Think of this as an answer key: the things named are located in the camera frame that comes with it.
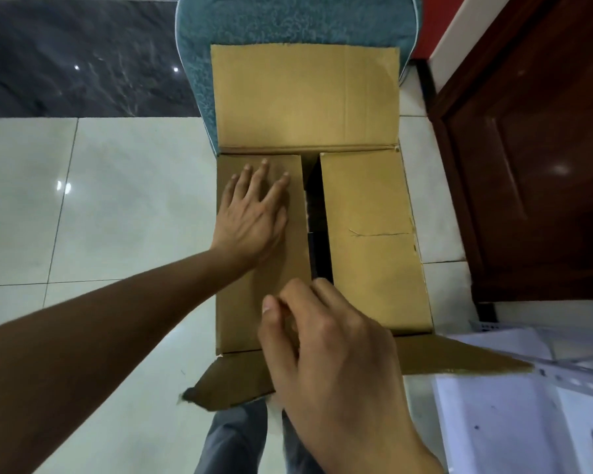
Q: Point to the person's left hand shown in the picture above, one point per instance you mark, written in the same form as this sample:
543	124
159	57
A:
247	222

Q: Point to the person's right hand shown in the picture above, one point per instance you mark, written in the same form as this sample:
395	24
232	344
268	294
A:
341	380

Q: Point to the small printed brown carton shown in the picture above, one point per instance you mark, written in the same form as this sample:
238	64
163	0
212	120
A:
365	232

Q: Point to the white metal shelving rack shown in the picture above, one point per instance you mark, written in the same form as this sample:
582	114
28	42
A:
513	409

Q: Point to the person's left forearm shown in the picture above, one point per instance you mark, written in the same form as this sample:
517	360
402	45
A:
79	370

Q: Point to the person's grey trouser legs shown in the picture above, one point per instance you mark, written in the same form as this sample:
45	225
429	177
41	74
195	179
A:
232	439

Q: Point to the teal fabric chair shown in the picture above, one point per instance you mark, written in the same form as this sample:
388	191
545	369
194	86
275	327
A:
296	19

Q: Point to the dark wooden door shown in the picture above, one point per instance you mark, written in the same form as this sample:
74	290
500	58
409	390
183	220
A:
533	143

